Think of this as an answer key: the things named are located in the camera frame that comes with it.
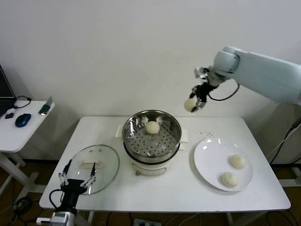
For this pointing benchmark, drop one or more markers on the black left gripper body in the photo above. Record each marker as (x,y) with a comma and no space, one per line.
(74,188)

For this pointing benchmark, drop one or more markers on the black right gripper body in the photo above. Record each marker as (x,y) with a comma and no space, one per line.
(203,91)

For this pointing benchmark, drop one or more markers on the small white adapter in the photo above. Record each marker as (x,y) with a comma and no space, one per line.
(12,110)

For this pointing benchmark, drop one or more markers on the small black flat gadget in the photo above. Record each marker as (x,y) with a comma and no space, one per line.
(9,116)

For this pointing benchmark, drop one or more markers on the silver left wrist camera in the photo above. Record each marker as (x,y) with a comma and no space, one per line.
(43,220)

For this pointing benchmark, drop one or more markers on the steel steamer basket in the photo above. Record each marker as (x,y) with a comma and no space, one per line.
(169,141)

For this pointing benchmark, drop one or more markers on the white power strip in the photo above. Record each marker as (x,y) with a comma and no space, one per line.
(145,223)

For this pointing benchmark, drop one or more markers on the glass pot lid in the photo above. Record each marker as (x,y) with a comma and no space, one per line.
(105,160)

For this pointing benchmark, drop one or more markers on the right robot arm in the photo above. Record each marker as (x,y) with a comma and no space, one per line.
(265,77)

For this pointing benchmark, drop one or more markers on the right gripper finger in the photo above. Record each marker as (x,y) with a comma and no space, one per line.
(193,92)
(200,104)

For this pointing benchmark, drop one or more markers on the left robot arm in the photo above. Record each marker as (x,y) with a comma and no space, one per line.
(64,219)

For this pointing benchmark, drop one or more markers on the blue computer mouse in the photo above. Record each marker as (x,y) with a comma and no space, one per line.
(23,120)

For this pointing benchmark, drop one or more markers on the cream electric cooking pot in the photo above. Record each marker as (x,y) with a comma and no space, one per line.
(150,168)

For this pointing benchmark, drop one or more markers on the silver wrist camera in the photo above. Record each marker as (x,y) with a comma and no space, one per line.
(201,73)
(43,220)

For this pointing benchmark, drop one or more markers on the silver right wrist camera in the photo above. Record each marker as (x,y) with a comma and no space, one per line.
(201,73)

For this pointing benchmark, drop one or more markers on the white side table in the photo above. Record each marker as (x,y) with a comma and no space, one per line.
(23,136)

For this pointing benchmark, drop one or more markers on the white round plate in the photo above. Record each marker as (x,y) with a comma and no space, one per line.
(211,160)

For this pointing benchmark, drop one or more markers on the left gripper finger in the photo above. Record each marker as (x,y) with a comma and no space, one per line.
(92,180)
(63,179)

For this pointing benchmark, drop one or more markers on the black laptop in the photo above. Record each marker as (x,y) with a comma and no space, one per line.
(4,89)

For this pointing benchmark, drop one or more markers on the white steamed baozi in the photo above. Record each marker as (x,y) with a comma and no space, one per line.
(189,105)
(152,127)
(228,180)
(238,162)

